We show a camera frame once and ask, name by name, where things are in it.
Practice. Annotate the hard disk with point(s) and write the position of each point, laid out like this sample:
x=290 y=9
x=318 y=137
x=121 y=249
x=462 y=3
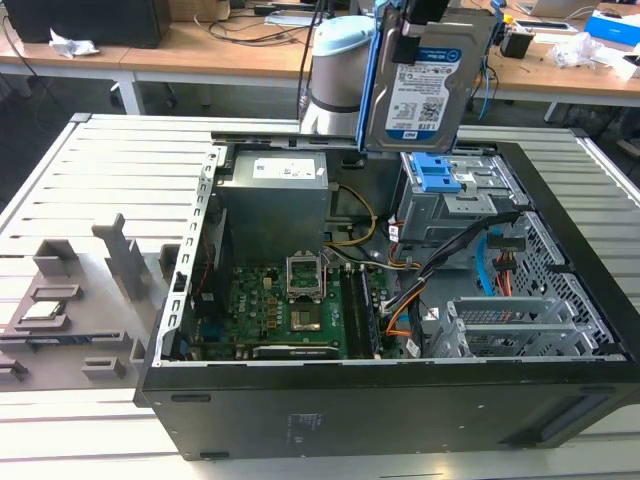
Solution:
x=425 y=100

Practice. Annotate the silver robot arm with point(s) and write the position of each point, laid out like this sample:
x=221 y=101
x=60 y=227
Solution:
x=340 y=75

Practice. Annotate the blue plastic disk carrier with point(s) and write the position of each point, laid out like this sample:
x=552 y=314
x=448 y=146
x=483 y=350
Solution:
x=432 y=172

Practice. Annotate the silver metal disk bay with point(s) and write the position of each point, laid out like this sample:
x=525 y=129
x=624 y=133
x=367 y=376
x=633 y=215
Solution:
x=510 y=335

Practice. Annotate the small black box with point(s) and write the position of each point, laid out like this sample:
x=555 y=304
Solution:
x=515 y=44

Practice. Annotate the crumpled clear plastic bag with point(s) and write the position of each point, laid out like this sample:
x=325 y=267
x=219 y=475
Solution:
x=575 y=50

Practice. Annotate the blue cardboard box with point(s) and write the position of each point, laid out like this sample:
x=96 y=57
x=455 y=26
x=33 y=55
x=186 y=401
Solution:
x=615 y=25

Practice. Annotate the metal drive cage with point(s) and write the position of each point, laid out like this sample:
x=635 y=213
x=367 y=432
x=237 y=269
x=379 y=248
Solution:
x=450 y=215

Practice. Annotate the grey power supply unit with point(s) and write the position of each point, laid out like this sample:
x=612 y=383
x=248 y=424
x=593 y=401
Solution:
x=270 y=200

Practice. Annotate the black RAM stick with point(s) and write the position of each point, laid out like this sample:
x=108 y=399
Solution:
x=370 y=312

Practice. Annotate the CPU socket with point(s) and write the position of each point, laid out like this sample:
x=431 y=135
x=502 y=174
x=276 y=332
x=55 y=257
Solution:
x=306 y=319

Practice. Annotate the green motherboard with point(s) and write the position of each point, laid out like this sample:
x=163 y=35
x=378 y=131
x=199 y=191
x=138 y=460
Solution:
x=250 y=300

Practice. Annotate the large black box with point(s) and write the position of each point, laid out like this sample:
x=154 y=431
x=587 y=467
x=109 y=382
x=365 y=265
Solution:
x=85 y=20

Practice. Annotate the crumpled white paper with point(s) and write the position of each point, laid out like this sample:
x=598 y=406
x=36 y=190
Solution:
x=72 y=45

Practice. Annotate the black graphics card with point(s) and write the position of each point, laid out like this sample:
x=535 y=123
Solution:
x=295 y=351

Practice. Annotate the black open PC case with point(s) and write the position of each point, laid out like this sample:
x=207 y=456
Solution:
x=350 y=415

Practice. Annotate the grey plastic parts rack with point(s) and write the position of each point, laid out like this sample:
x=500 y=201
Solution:
x=100 y=320

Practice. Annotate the CPU with silver top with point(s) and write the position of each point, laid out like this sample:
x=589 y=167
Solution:
x=42 y=311

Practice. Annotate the wooden desk white frame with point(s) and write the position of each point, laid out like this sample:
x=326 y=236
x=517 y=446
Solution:
x=550 y=80
x=150 y=60

